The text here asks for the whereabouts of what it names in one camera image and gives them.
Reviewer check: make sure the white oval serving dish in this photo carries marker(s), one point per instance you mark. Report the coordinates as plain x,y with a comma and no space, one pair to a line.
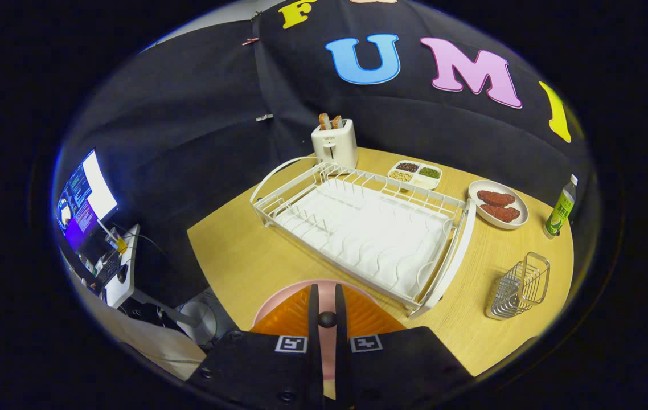
492,185

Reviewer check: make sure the brown meat piece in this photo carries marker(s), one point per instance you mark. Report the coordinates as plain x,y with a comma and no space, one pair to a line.
500,213
496,198

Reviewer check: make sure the white toaster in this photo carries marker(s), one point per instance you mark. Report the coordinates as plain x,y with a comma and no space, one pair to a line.
335,145

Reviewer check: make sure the green drink bottle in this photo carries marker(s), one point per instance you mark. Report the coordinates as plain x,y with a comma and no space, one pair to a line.
562,210

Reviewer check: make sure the toasted bread slice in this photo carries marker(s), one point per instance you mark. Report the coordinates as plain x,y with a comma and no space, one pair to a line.
324,121
337,122

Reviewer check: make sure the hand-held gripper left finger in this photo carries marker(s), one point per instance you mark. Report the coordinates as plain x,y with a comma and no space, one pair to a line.
314,353

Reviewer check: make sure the white cloth clip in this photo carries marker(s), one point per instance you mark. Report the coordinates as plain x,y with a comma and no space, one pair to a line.
264,117

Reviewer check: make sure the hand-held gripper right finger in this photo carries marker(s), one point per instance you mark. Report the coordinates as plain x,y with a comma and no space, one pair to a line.
341,364

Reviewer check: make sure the white divided bean dish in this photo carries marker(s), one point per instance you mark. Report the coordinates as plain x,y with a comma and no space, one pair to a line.
415,175

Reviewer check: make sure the black keyboard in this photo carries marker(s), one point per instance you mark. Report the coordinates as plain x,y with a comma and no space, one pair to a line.
109,267

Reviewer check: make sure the computer monitor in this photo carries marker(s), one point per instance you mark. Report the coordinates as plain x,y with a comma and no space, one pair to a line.
82,196

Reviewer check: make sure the clear cup with straw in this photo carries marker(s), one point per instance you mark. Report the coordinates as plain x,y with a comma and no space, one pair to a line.
119,242

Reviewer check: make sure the black backdrop cloth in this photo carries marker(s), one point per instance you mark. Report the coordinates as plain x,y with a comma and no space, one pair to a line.
216,142

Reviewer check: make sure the white side desk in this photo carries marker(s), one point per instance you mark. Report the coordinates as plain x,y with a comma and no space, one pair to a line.
127,279

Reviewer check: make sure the copper cloth clip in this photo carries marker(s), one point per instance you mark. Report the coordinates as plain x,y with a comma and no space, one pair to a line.
250,41

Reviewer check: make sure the pink plate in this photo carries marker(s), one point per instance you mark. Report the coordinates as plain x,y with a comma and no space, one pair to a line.
327,296

